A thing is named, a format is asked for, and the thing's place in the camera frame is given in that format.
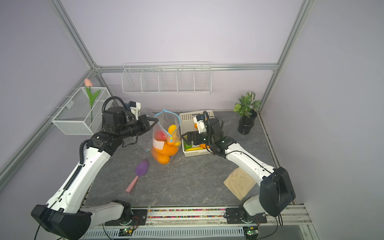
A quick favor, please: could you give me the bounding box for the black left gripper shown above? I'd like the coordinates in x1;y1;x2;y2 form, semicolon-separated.
118;114;159;140

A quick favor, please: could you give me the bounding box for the red yellow mango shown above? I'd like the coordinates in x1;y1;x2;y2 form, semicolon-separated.
154;131;166;141

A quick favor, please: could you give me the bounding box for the clear blue zip-top bag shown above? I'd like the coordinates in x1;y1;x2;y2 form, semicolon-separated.
151;110;182;159

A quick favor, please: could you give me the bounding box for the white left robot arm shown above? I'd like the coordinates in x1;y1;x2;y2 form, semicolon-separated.
31;96;159;240

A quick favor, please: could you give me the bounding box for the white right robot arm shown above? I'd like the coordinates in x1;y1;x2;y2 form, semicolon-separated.
181;111;296;218

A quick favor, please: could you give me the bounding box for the green mango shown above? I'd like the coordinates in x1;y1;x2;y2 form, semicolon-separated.
184;141;193;151

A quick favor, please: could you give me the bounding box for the cream perforated plastic basket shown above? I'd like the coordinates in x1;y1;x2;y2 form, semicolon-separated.
179;111;209;157

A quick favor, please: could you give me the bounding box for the purple pink spatula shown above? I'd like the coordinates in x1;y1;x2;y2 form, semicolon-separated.
126;159;149;193

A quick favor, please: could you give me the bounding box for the beige work glove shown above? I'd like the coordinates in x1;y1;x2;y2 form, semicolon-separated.
224;168;257;201

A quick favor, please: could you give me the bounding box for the potted green plant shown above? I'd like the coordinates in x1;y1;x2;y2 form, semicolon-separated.
233;91;262;135

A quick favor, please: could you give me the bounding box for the pink artificial tulip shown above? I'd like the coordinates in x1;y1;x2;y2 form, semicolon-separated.
84;79;100;123

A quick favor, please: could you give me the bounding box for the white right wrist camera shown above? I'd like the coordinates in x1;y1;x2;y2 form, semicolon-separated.
193;115;207;134

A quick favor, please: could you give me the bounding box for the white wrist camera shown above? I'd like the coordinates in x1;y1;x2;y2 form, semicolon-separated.
193;115;207;134
129;101;141;120

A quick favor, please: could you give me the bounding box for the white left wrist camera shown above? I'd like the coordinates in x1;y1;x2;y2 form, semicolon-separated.
129;101;141;120

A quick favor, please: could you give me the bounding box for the white wire wall shelf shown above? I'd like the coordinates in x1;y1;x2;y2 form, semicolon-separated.
121;62;212;95

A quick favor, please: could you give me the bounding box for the white mesh wall basket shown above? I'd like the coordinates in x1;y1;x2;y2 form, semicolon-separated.
52;87;111;136

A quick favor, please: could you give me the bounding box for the aluminium front rail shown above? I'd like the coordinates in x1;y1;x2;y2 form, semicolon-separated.
91;205;313;229

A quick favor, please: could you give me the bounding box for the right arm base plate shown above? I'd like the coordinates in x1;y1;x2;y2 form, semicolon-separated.
223;208;267;225

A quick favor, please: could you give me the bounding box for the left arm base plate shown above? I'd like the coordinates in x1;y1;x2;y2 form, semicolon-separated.
105;209;148;227

